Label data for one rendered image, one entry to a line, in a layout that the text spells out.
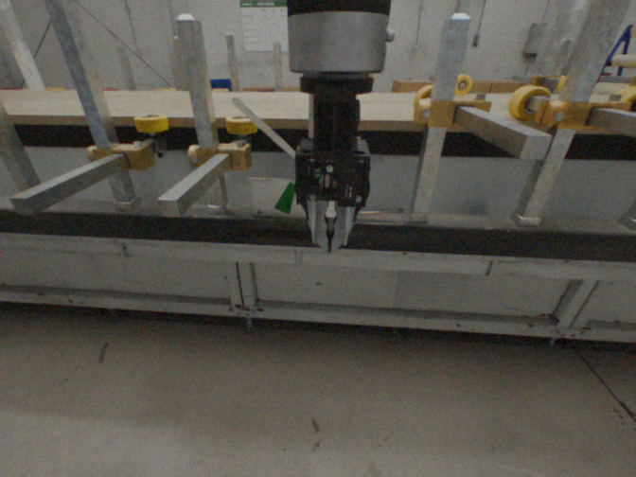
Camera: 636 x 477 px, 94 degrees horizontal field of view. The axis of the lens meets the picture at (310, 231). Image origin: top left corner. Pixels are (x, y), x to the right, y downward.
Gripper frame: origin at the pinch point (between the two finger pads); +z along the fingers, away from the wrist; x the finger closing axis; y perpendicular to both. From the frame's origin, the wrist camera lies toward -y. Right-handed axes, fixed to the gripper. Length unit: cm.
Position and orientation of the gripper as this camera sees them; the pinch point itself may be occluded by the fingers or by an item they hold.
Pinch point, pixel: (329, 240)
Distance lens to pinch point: 40.8
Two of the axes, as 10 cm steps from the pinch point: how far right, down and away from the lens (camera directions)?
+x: 10.0, 0.4, -0.8
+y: -0.9, 5.0, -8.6
